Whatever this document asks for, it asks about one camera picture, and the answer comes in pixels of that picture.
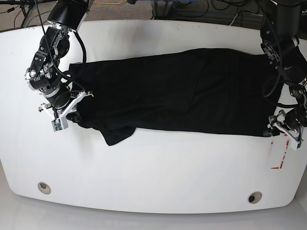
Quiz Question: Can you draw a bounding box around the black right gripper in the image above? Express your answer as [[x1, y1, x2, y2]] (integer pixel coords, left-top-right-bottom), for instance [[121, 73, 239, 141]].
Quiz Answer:
[[45, 91, 81, 122]]

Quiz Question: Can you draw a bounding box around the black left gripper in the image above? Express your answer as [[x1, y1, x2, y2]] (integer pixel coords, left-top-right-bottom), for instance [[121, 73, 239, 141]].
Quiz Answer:
[[263, 109, 306, 137]]

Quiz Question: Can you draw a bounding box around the black T-shirt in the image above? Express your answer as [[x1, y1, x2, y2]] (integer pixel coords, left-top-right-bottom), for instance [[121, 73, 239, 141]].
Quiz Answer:
[[69, 48, 283, 146]]

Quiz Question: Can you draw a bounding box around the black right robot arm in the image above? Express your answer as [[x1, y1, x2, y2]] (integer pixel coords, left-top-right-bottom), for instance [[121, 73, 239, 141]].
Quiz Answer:
[[25, 0, 91, 123]]

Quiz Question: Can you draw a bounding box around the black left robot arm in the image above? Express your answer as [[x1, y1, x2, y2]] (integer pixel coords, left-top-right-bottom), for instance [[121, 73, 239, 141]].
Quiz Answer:
[[259, 0, 307, 134]]

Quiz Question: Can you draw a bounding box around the red tape rectangle marker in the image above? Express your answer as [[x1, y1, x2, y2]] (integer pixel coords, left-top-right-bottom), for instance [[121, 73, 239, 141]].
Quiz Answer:
[[269, 138, 290, 170]]

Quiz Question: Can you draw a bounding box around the right table grommet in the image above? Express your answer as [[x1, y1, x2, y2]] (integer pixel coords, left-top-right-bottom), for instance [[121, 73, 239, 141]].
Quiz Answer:
[[248, 191, 262, 204]]

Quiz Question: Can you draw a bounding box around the table grommet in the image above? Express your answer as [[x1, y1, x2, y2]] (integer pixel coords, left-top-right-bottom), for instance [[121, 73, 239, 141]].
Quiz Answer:
[[248, 191, 262, 204], [37, 182, 51, 195]]

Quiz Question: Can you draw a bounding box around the left table grommet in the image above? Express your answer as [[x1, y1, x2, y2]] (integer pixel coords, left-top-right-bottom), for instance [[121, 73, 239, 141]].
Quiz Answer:
[[37, 182, 51, 195]]

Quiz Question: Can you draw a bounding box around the black tripod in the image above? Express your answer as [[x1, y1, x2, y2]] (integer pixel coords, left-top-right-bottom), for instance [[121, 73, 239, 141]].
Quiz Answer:
[[0, 0, 52, 28]]

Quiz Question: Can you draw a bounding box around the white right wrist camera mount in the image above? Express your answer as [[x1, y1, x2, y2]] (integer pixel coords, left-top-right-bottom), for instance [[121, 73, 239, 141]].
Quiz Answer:
[[38, 91, 94, 132]]

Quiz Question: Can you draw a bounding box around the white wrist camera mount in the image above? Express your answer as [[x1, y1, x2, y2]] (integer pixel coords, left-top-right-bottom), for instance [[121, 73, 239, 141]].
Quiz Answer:
[[38, 91, 94, 132], [267, 109, 304, 150]]

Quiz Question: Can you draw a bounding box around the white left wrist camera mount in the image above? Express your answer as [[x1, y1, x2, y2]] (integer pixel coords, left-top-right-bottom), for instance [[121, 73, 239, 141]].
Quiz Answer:
[[267, 109, 304, 150]]

